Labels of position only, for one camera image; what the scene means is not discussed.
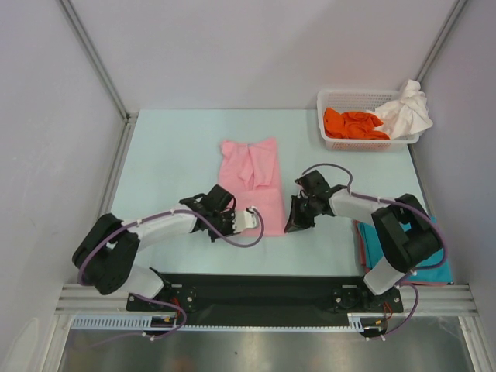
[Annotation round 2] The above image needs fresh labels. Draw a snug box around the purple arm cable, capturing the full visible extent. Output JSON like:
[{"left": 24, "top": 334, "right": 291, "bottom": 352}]
[
  {"left": 77, "top": 207, "right": 267, "bottom": 343},
  {"left": 301, "top": 163, "right": 450, "bottom": 342}
]

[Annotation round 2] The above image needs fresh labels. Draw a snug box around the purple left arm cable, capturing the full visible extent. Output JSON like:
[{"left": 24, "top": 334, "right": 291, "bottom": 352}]
[{"left": 77, "top": 207, "right": 267, "bottom": 343}]

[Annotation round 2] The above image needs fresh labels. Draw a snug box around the pink t shirt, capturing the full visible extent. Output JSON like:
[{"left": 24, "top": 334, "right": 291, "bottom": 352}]
[{"left": 218, "top": 137, "right": 286, "bottom": 236}]

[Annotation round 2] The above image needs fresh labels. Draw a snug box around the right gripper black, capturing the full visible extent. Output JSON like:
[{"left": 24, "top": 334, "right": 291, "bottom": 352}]
[{"left": 284, "top": 195, "right": 318, "bottom": 233}]

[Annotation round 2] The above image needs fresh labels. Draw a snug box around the white cable duct right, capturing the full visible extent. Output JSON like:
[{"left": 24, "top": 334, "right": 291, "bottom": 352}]
[{"left": 347, "top": 313, "right": 364, "bottom": 332}]

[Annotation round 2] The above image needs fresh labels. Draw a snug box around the aluminium front rail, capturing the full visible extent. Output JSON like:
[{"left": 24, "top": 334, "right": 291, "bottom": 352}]
[{"left": 55, "top": 284, "right": 478, "bottom": 316}]

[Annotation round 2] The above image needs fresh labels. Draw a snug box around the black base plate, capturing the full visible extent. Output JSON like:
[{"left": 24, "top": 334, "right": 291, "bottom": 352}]
[{"left": 127, "top": 270, "right": 405, "bottom": 329}]

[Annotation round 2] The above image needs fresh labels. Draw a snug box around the orange t shirt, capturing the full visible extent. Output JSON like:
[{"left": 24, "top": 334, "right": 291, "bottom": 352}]
[{"left": 323, "top": 108, "right": 390, "bottom": 140}]

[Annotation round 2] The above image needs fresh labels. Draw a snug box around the white plastic basket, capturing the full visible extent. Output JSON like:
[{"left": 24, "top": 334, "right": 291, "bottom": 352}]
[{"left": 317, "top": 88, "right": 419, "bottom": 151}]

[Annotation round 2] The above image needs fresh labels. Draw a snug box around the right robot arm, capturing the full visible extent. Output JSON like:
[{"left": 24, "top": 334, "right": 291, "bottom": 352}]
[{"left": 284, "top": 170, "right": 447, "bottom": 311}]

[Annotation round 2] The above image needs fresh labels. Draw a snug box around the aluminium frame post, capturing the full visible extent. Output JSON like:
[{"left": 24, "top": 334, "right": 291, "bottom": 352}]
[
  {"left": 415, "top": 0, "right": 471, "bottom": 84},
  {"left": 56, "top": 0, "right": 131, "bottom": 121}
]

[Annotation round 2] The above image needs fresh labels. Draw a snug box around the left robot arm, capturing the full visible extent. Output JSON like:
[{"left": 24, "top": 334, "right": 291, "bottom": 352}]
[{"left": 72, "top": 185, "right": 236, "bottom": 310}]

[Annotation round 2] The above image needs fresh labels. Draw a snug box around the aluminium frame post left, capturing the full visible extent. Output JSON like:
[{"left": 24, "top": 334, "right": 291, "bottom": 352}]
[{"left": 56, "top": 0, "right": 131, "bottom": 121}]

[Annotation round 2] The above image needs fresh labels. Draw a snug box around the white t shirt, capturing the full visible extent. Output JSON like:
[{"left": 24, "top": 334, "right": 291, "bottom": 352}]
[{"left": 372, "top": 79, "right": 433, "bottom": 140}]

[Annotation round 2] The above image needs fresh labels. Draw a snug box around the white cable duct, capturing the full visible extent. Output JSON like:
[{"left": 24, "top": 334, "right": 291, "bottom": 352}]
[
  {"left": 71, "top": 315, "right": 152, "bottom": 331},
  {"left": 347, "top": 313, "right": 364, "bottom": 332}
]

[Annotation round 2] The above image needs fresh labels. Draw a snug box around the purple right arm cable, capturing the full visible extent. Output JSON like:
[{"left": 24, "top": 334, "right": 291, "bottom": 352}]
[{"left": 301, "top": 163, "right": 450, "bottom": 342}]

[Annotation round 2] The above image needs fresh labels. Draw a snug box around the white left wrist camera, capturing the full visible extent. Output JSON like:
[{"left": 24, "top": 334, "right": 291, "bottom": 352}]
[{"left": 232, "top": 207, "right": 259, "bottom": 234}]

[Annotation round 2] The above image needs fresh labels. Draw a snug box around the white cable duct left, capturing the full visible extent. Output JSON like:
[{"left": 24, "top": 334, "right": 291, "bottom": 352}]
[{"left": 71, "top": 315, "right": 152, "bottom": 331}]

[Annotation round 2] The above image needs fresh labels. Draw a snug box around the teal folded t shirt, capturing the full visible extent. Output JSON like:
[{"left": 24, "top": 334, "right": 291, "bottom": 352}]
[{"left": 356, "top": 216, "right": 453, "bottom": 284}]

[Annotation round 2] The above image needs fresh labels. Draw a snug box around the aluminium frame post right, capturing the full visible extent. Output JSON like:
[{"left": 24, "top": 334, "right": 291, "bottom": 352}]
[{"left": 415, "top": 0, "right": 471, "bottom": 84}]

